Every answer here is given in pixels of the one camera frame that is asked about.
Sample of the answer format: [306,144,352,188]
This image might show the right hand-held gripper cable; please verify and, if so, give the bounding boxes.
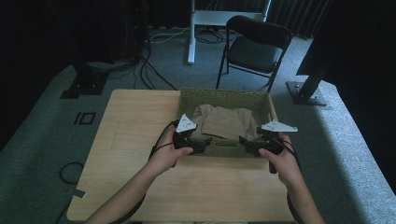
[278,138,304,224]

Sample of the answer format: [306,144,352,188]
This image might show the black floor cable bundle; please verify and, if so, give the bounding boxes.
[106,31,179,91]

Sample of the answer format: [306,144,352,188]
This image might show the white metal desk frame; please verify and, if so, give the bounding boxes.
[187,0,273,65]

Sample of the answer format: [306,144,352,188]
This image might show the black floor tape marks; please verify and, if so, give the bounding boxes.
[73,111,97,126]

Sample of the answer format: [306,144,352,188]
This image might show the black folding chair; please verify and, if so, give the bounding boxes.
[215,14,293,94]

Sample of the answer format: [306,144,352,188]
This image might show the person's left hand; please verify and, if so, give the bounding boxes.
[148,125,194,178]

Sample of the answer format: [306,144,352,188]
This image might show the khaki pants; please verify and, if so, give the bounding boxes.
[190,104,263,142]

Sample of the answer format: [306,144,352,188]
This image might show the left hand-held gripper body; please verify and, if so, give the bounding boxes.
[172,113,200,156]

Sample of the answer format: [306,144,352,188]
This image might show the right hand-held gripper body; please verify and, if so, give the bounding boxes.
[255,120,299,175]

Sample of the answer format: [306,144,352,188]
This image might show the grey stand base right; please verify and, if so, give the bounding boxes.
[286,52,331,107]

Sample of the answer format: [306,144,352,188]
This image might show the black equipment tower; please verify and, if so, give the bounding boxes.
[124,0,151,61]

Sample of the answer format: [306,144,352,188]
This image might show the dark curtain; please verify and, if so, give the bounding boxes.
[267,0,332,39]

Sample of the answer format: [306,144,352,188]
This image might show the person's right hand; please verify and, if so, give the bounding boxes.
[257,132,304,189]

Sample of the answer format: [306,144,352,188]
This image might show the green woven basket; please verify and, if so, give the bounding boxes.
[177,87,279,159]

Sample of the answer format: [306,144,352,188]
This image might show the white floor cable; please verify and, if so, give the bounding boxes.
[148,25,191,45]

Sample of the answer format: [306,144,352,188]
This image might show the black stand base left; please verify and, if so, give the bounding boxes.
[60,46,114,100]

